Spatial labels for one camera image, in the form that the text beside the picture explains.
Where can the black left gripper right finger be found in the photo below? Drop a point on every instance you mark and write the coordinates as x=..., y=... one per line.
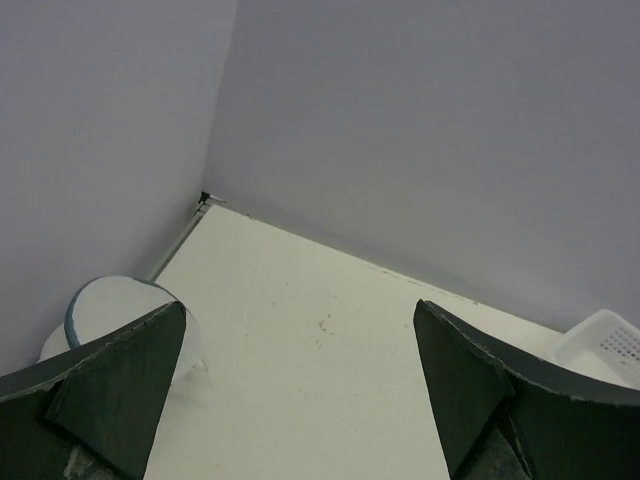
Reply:
x=503, y=413

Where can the white plastic basket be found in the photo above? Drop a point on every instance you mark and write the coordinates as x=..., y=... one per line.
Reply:
x=604, y=347

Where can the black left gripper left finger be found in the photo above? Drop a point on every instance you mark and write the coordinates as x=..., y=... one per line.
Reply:
x=93, y=411

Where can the white mesh laundry bag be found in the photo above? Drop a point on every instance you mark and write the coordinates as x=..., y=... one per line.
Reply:
x=120, y=310

